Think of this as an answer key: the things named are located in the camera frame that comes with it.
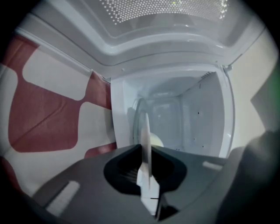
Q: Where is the white microwave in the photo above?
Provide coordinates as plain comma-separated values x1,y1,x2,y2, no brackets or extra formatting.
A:
13,0,271,159

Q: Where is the white round plate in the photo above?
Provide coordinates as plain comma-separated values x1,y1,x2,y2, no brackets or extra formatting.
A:
136,112,164,219

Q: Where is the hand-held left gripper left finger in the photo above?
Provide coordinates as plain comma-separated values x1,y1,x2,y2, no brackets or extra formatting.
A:
32,144,157,224

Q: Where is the red white checkered tablecloth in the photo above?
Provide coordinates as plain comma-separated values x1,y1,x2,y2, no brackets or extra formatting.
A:
0,34,118,197

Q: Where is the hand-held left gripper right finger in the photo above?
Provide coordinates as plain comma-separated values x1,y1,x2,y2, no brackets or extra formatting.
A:
152,146,228,224

